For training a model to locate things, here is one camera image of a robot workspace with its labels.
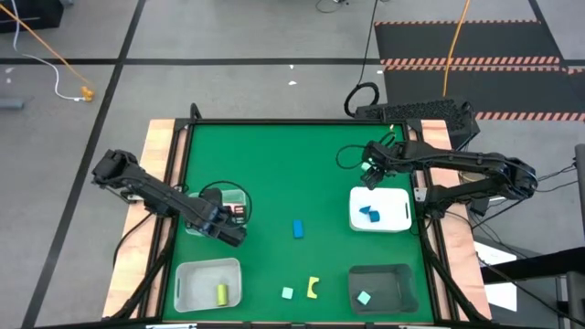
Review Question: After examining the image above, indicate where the black coiled cable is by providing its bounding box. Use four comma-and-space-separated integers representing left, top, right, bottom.
343, 0, 381, 119

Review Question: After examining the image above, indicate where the green table mat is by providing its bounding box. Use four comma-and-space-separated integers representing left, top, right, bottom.
162, 122, 435, 324

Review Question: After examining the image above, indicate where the orange floor cable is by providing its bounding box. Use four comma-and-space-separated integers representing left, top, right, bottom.
0, 3, 92, 95

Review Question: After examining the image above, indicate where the black floor cable loop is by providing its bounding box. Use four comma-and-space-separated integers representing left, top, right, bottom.
314, 0, 349, 15

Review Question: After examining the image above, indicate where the black hazard-striped floor mat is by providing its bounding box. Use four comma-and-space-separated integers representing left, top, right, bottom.
373, 19, 566, 66
382, 65, 585, 122

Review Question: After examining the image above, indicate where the opaque white plastic bin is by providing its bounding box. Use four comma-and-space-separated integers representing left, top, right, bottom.
348, 186, 413, 233

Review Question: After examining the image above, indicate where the dark grey plastic bin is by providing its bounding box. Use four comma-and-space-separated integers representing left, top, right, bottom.
347, 262, 420, 316

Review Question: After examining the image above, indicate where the yellow hanging cable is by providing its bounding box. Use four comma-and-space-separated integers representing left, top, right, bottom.
441, 0, 472, 99

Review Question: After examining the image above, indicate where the white box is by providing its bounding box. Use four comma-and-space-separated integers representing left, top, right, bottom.
473, 240, 518, 313

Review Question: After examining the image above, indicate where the black box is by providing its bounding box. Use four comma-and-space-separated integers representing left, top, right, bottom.
0, 0, 65, 34

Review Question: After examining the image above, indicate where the black beam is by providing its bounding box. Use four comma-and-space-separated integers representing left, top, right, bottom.
479, 246, 585, 285

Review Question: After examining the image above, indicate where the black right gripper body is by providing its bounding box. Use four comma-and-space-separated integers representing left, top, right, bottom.
365, 139, 403, 177

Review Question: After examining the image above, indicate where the clear plastic bin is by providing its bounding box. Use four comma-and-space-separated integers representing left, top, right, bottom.
184, 188, 249, 238

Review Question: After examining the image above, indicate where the translucent white plastic bin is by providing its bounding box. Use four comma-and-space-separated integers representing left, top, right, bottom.
173, 257, 243, 313

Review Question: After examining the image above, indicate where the grey post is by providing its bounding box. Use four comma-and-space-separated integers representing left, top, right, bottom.
573, 143, 585, 220

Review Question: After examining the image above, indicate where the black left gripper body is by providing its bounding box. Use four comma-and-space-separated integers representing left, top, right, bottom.
198, 186, 234, 239

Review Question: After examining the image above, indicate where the black perforated computer case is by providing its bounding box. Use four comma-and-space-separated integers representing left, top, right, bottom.
354, 97, 482, 150

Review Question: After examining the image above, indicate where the white floor cable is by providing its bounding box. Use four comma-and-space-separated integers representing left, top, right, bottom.
9, 0, 86, 101

